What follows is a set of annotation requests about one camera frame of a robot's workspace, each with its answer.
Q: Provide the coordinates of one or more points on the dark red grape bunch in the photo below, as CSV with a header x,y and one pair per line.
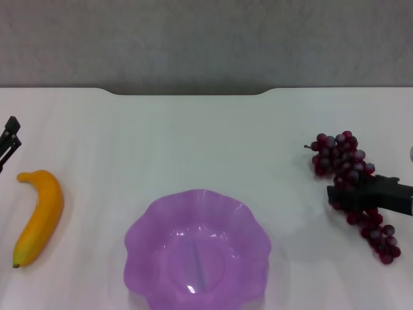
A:
x,y
338,158

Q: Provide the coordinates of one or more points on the purple wavy plastic bowl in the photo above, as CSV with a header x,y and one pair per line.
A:
x,y
197,248

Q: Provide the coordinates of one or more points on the yellow banana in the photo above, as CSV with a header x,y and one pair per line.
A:
x,y
42,213

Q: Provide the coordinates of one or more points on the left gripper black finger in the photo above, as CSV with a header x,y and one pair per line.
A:
x,y
16,143
13,123

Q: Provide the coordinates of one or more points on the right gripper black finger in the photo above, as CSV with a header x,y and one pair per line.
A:
x,y
351,197
387,179

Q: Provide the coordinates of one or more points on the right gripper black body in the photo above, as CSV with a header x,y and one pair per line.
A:
x,y
395,197

